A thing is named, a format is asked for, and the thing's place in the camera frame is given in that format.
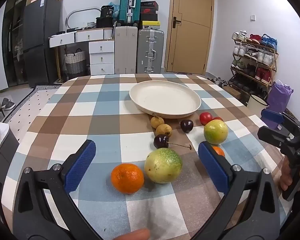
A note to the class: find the dark stemless cherry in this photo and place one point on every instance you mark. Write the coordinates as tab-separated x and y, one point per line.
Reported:
186	125

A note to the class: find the patterned rug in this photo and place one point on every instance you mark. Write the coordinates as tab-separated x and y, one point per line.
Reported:
32	105

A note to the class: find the teal suitcase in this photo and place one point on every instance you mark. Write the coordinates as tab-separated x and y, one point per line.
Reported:
130	5

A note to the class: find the pair of floor shoes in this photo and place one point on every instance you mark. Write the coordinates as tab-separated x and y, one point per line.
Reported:
220	81

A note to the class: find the wooden door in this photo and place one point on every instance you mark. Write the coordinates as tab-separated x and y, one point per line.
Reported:
190	30

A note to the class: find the small white basket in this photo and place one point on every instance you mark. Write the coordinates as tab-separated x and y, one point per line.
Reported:
90	24

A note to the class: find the small orange mandarin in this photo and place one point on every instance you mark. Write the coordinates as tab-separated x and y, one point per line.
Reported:
219	151

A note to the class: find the purple bag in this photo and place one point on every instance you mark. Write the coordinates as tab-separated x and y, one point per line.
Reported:
280	97

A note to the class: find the wooden shoe rack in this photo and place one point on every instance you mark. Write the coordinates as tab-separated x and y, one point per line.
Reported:
272	67

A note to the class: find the red cherry tomato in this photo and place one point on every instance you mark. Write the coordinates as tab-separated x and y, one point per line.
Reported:
217	118
205	118

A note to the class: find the oval metal frame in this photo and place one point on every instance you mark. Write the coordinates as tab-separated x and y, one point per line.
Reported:
68	17

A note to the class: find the white light switch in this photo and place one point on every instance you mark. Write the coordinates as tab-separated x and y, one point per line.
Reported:
253	17

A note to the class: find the large orange mandarin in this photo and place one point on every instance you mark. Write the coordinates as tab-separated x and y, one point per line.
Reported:
127	178

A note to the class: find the blue plastic bag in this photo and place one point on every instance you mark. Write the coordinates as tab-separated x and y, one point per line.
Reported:
115	8

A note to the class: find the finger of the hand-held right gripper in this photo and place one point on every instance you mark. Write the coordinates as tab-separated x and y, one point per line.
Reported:
272	135
272	116

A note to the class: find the person's right hand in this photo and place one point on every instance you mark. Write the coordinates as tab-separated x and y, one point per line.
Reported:
286	172

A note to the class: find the brown stemless longan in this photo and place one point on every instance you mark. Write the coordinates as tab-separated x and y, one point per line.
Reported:
163	130

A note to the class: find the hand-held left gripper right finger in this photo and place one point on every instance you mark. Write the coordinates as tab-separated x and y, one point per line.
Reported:
215	165

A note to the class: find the person's left hand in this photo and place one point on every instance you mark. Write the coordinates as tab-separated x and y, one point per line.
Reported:
135	235

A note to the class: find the cream round plate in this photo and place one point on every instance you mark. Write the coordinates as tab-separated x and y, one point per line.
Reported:
165	97

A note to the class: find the yellow-green guava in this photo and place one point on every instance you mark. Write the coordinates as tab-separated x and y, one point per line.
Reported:
163	165

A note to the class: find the brown longan with stem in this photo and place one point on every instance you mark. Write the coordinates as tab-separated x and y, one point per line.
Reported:
156	121

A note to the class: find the beige suitcase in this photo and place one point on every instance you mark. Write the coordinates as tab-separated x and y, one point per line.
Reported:
125	50

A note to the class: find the white desk with drawers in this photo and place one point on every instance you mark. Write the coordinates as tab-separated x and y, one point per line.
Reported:
65	39

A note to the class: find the silver suitcase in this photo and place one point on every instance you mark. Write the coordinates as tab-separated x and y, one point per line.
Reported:
150	52

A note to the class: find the stack of shoe boxes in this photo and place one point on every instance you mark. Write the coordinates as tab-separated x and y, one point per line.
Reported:
149	16

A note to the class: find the dark glass cabinet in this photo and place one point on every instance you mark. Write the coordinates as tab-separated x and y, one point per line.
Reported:
13	42

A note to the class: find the white drawer cabinet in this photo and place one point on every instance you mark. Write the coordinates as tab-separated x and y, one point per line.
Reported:
101	57

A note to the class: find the dark grey fridge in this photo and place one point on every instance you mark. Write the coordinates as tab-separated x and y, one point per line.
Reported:
40	30

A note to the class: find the grey side cabinet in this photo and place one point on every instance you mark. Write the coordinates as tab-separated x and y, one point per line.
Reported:
2	155

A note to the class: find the black bag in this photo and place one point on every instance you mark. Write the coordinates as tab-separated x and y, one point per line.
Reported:
107	12

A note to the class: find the rows of shoes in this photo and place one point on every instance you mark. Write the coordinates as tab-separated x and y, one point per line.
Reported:
262	57

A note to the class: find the green-yellow orange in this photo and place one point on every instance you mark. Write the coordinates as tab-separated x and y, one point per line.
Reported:
215	131

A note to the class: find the white bucket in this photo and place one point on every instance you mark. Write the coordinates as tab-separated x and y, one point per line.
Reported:
255	103

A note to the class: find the dark cherry with stem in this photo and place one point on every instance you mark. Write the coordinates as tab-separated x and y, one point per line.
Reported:
161	141

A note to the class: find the grey sneakers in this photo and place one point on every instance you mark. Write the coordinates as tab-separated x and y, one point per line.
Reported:
8	104

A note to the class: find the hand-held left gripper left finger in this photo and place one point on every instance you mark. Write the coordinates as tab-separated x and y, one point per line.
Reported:
80	165

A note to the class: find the wicker basket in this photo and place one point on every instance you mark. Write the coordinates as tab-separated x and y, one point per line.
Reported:
75	61

